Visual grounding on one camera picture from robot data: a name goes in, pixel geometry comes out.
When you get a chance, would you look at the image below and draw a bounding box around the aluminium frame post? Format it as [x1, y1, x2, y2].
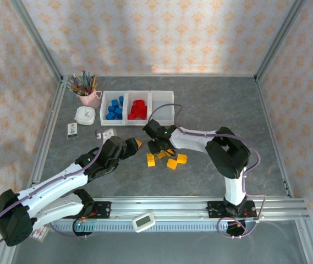
[9, 0, 64, 82]
[255, 0, 307, 82]

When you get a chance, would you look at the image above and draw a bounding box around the clear case with white card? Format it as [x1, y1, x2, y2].
[67, 123, 79, 139]

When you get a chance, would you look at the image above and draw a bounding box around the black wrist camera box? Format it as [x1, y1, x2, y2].
[104, 136, 129, 155]
[142, 119, 164, 138]

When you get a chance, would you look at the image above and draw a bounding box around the aluminium mounting rail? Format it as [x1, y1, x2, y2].
[109, 197, 309, 221]

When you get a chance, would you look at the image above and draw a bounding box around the pink metal pencil bucket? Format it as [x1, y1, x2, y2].
[76, 89, 103, 109]

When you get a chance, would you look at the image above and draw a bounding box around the bunch of pencils and pens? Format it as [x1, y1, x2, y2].
[71, 73, 83, 93]

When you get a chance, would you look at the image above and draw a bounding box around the white plastic bin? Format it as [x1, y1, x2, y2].
[124, 90, 153, 127]
[100, 90, 129, 127]
[148, 90, 175, 126]

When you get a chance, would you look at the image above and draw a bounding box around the white tag red print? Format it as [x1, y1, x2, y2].
[31, 225, 50, 243]

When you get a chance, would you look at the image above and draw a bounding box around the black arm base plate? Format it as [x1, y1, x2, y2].
[75, 200, 112, 221]
[207, 200, 256, 219]

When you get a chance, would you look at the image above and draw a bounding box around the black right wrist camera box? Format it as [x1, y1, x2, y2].
[142, 119, 164, 138]

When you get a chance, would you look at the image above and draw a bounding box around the aluminium frame rail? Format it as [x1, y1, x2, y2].
[62, 73, 257, 78]
[255, 78, 295, 198]
[29, 78, 69, 189]

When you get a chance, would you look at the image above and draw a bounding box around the white digital timer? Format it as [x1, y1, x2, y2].
[132, 212, 156, 233]

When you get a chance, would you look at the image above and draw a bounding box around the grey slotted cable duct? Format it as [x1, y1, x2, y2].
[48, 221, 228, 233]

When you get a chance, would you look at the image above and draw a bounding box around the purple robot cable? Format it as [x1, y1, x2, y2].
[0, 131, 105, 255]
[149, 103, 267, 240]

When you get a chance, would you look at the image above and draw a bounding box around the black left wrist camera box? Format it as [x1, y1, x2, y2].
[104, 136, 129, 155]

